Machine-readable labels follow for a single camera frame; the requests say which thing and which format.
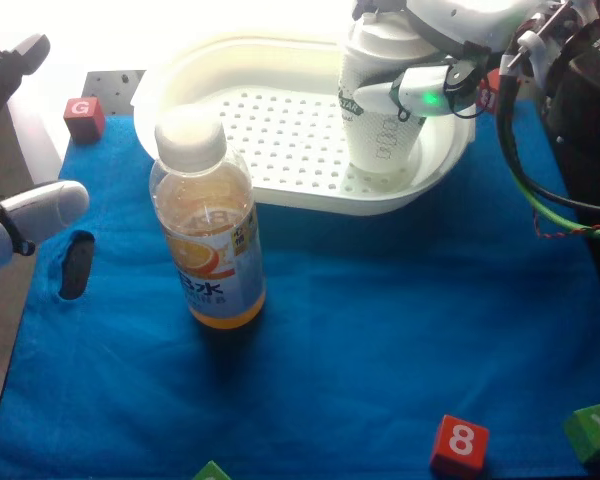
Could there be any green block letter Y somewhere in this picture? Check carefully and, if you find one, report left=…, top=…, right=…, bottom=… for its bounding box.
left=562, top=400, right=600, bottom=466

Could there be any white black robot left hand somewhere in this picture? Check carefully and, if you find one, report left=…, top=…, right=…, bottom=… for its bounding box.
left=0, top=32, right=91, bottom=279

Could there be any white paper coffee cup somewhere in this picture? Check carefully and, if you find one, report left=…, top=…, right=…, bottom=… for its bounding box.
left=337, top=12, right=454, bottom=174

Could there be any green cable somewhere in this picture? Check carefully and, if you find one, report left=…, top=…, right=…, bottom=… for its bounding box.
left=504, top=144, right=600, bottom=239

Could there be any blue table cloth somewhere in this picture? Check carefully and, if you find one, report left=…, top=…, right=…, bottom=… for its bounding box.
left=0, top=97, right=600, bottom=480

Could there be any red block letter B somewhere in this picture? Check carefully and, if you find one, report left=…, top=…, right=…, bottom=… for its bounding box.
left=478, top=68, right=502, bottom=115

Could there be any red block number 8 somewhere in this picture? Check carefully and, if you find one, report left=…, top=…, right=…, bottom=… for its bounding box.
left=428, top=413, right=490, bottom=475

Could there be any green toy block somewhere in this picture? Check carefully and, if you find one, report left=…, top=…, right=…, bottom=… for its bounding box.
left=192, top=460, right=231, bottom=480

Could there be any orange vitamin drink bottle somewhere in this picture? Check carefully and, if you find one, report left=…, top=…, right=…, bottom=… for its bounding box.
left=148, top=104, right=267, bottom=330

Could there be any red block letter G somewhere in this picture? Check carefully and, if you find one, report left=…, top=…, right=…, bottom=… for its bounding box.
left=62, top=97, right=106, bottom=146

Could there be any black cable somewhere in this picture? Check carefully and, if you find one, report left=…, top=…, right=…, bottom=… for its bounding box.
left=496, top=29, right=600, bottom=214

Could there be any thin red twisted wire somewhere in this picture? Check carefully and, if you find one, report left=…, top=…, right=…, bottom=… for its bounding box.
left=531, top=204, right=600, bottom=242

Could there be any white perforated tray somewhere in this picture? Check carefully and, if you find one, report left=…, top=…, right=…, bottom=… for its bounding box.
left=131, top=32, right=477, bottom=217

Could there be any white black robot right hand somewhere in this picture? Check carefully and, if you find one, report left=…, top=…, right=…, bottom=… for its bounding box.
left=352, top=0, right=545, bottom=121

